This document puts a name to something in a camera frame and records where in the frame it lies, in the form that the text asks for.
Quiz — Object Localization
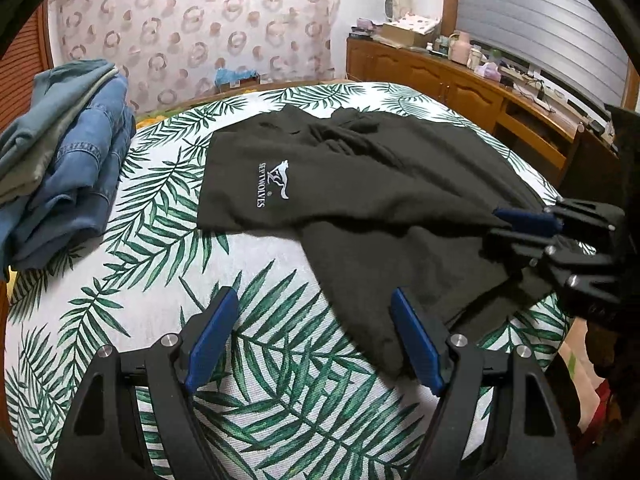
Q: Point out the black pants with white logo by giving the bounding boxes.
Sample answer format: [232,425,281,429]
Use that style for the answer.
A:
[198,106,551,377]

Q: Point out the wooden sideboard cabinet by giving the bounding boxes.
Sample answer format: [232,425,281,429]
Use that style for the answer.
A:
[345,34,586,189]

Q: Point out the leaf print bed sheet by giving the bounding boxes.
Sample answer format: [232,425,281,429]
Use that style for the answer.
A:
[3,80,572,480]

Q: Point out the pink thermos jug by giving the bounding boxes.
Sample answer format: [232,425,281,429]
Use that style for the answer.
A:
[448,30,472,65]

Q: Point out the folded blue denim jeans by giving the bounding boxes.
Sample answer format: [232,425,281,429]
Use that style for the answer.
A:
[1,75,136,280]

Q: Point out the grey roller window blind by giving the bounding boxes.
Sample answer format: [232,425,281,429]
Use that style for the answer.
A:
[457,0,628,122]

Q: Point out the cardboard box on cabinet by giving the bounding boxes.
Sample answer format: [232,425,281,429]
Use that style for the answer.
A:
[380,13,440,48]

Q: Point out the folded grey-green pants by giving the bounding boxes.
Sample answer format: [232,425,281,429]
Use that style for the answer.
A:
[1,58,117,203]

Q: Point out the blue item in box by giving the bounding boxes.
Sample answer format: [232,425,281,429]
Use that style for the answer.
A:
[214,68,260,92]

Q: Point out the pink patterned curtain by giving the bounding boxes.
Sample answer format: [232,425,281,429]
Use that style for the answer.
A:
[48,0,341,114]

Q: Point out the wooden slatted headboard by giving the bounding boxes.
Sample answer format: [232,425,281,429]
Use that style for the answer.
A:
[0,1,53,131]

